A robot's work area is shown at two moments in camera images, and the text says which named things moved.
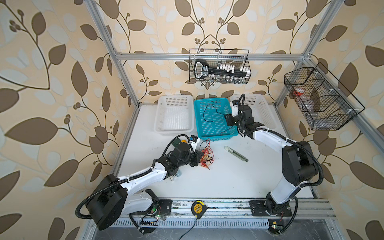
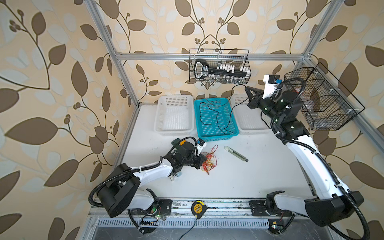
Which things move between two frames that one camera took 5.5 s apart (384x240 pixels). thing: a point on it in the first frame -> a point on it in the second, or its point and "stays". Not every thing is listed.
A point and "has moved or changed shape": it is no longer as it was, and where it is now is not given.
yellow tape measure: [198, 208] stays
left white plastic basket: [174, 114] stays
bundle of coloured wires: [208, 158] has moved or changed shape
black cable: [216, 110] -> [217, 105]
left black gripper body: [196, 156] stays
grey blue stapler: [178, 174] stays
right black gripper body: [233, 119] -> [257, 98]
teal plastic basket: [211, 124] stays
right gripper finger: [231, 120] -> [252, 104]
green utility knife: [235, 153] stays
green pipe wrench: [176, 142] stays
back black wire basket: [219, 66] stays
